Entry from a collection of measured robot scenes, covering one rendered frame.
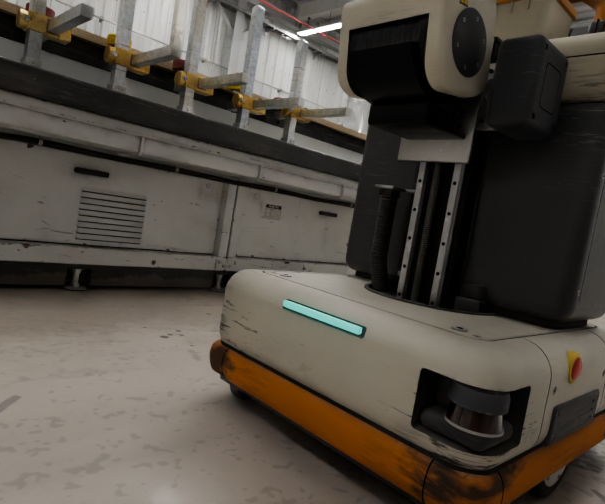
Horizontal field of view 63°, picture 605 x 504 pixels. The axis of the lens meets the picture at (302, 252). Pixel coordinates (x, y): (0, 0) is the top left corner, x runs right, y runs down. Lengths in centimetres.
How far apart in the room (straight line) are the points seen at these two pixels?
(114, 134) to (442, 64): 120
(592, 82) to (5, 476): 109
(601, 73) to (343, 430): 74
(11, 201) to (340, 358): 138
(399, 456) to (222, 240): 163
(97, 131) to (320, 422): 123
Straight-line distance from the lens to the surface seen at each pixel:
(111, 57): 175
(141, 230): 206
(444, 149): 100
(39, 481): 81
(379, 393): 76
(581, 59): 104
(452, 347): 70
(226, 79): 173
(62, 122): 171
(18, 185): 191
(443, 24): 84
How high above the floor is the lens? 41
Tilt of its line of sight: 4 degrees down
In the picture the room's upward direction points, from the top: 9 degrees clockwise
